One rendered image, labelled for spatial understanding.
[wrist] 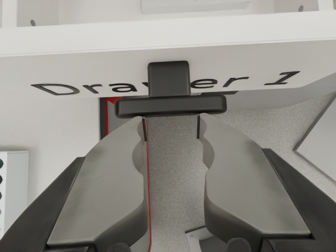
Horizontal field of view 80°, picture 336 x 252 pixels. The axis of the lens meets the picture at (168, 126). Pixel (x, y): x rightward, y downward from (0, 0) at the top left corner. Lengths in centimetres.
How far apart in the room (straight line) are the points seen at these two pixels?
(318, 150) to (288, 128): 17
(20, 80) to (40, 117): 14
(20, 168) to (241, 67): 29
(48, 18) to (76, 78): 9
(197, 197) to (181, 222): 14
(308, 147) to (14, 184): 115
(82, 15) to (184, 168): 89
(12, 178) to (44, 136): 6
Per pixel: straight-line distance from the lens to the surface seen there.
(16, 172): 33
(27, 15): 22
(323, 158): 125
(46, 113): 33
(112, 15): 25
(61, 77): 18
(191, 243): 114
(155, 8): 24
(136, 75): 17
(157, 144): 104
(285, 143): 119
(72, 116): 31
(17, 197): 33
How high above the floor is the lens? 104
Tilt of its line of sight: 85 degrees down
